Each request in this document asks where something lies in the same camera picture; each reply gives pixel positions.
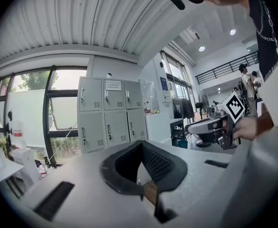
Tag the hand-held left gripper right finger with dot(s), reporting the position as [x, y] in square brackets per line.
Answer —
[167, 170]

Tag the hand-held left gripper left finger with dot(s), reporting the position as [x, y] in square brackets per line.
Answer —
[108, 172]

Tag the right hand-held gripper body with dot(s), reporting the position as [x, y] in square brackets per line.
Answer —
[222, 120]

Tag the grey metal locker cabinet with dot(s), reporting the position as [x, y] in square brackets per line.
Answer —
[115, 122]

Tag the person's right hand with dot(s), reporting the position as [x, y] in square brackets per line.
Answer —
[247, 127]

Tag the standing fan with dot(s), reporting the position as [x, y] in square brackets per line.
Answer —
[203, 101]

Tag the blue bin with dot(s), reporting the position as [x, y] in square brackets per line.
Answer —
[182, 143]

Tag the rack of dark clothes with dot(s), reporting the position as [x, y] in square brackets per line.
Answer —
[184, 108]

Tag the dark desk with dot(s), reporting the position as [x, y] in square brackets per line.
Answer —
[177, 125]

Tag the black balcony railing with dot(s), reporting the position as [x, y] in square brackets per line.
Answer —
[224, 68]

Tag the yellow crumpled bag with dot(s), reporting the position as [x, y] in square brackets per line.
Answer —
[155, 111]

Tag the tall window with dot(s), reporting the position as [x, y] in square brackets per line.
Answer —
[177, 79]

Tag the clear bottle red label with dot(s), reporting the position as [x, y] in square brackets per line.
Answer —
[148, 108]

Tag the round recessed ceiling light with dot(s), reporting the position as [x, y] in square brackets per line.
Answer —
[232, 31]
[201, 48]

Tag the white box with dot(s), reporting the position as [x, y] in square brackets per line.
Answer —
[26, 160]

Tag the white paper notice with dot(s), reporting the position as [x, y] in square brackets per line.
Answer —
[113, 85]

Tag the black-framed window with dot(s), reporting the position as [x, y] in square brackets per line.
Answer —
[47, 98]

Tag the small white round device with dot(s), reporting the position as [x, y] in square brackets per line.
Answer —
[109, 75]

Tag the large white container red label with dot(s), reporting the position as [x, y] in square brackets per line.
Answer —
[18, 129]

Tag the white table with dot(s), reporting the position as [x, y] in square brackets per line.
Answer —
[3, 170]

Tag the white flowers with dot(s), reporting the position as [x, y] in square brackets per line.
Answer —
[0, 142]

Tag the black printed T-shirt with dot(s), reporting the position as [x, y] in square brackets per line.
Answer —
[267, 13]

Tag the blue wall poster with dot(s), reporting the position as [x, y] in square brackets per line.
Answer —
[164, 85]

